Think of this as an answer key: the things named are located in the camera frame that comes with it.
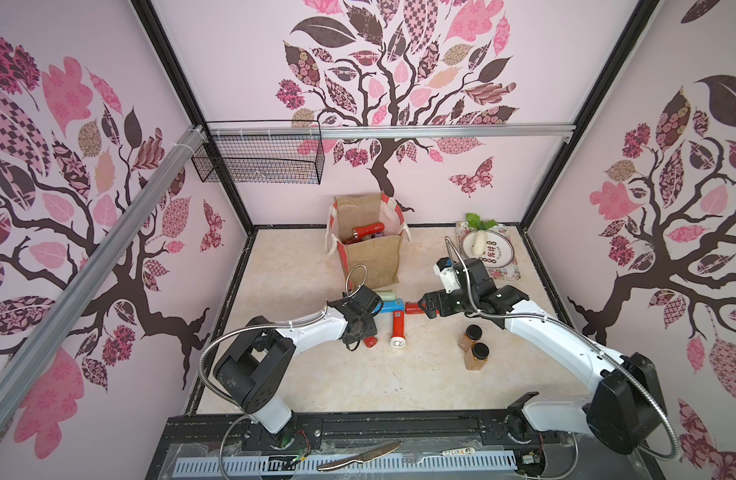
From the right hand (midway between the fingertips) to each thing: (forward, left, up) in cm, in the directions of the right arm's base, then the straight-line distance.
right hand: (432, 297), depth 83 cm
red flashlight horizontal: (-8, +18, -12) cm, 23 cm away
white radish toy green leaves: (+40, -27, -12) cm, 49 cm away
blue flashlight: (+4, +12, -12) cm, 17 cm away
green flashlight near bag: (+8, +12, -12) cm, 19 cm away
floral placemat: (+19, -32, -15) cm, 41 cm away
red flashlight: (+30, +21, -5) cm, 37 cm away
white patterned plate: (+28, -31, -14) cm, 44 cm away
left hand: (-5, +19, -13) cm, 24 cm away
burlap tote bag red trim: (+14, +14, +3) cm, 20 cm away
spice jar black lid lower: (-15, -11, -6) cm, 19 cm away
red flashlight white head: (-8, +10, -12) cm, 17 cm away
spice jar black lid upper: (-9, -10, -5) cm, 15 cm away
